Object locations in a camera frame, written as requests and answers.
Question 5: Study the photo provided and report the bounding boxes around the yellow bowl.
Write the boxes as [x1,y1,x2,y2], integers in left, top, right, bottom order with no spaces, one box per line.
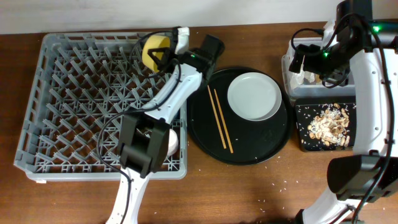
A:
[142,35,170,73]

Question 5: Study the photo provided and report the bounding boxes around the brown gold snack wrapper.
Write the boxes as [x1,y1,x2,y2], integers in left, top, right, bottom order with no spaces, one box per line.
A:
[315,75,322,84]

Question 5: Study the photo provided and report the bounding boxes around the white paper napkin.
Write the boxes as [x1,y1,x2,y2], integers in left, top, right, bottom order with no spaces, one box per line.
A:
[287,51,316,90]

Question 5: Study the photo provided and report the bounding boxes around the wooden chopstick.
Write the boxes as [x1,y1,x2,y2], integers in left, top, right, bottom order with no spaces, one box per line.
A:
[213,89,234,154]
[207,86,226,149]

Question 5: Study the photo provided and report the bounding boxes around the peanut shell food scraps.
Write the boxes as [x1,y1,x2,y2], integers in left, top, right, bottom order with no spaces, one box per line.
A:
[307,103,351,147]

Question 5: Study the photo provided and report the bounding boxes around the grey round plate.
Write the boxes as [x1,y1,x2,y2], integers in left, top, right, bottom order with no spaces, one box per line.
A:
[227,72,282,121]

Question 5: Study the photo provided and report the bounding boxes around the pink plastic cup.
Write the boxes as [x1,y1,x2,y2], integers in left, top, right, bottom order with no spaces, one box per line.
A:
[167,129,179,156]

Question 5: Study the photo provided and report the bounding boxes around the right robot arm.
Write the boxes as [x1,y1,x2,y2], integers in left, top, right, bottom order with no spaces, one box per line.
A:
[282,1,397,223]

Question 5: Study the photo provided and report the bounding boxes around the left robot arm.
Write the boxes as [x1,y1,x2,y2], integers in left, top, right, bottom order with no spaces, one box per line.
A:
[105,35,224,223]

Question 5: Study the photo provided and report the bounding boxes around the clear plastic waste bin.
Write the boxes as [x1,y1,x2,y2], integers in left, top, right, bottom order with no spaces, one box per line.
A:
[282,42,355,100]

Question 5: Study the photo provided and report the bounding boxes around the grey plastic dishwasher rack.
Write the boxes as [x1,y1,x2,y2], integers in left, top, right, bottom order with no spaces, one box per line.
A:
[14,32,169,184]

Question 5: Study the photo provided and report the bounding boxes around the black rectangular food tray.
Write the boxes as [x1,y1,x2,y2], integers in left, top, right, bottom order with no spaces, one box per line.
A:
[294,96,356,152]

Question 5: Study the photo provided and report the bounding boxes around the round black serving tray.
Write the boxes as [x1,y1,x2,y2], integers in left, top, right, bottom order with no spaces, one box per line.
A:
[187,67,294,166]

